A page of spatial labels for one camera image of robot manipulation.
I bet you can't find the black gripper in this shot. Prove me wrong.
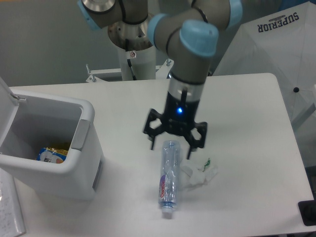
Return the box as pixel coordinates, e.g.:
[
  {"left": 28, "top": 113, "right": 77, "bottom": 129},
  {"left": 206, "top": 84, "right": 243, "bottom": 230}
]
[{"left": 143, "top": 91, "right": 208, "bottom": 160}]

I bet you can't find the white plastic trash can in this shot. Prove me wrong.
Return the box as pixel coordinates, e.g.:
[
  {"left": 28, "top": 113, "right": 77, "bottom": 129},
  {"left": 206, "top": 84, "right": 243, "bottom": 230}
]
[{"left": 0, "top": 81, "right": 104, "bottom": 200}]

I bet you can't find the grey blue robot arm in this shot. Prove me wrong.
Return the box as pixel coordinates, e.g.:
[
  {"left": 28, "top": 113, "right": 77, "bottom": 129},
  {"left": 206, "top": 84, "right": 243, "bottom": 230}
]
[{"left": 77, "top": 0, "right": 242, "bottom": 151}]

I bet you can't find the crumpled white tissue paper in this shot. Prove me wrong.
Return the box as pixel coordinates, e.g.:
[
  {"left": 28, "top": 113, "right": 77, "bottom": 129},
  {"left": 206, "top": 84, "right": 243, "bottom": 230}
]
[{"left": 180, "top": 159, "right": 218, "bottom": 190}]

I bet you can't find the clear plastic water bottle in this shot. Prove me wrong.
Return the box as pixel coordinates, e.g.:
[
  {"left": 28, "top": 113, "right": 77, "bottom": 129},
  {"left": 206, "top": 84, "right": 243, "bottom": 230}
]
[{"left": 158, "top": 140, "right": 181, "bottom": 219}]

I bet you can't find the colourful snack wrapper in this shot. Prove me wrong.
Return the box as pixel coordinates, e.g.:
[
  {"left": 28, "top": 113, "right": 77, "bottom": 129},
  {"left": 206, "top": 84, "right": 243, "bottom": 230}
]
[{"left": 35, "top": 143, "right": 70, "bottom": 164}]

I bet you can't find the white superior umbrella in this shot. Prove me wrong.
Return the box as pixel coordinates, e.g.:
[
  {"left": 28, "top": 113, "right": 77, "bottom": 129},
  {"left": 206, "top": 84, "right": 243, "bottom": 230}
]
[{"left": 214, "top": 1, "right": 316, "bottom": 129}]

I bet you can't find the black device at edge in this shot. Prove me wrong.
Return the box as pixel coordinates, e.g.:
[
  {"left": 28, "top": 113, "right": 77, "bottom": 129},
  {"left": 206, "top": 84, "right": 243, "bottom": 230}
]
[{"left": 298, "top": 200, "right": 316, "bottom": 226}]

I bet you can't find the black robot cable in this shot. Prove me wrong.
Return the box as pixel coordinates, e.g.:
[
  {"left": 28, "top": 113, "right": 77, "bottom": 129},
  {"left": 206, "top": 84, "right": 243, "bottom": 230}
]
[{"left": 124, "top": 39, "right": 137, "bottom": 81}]

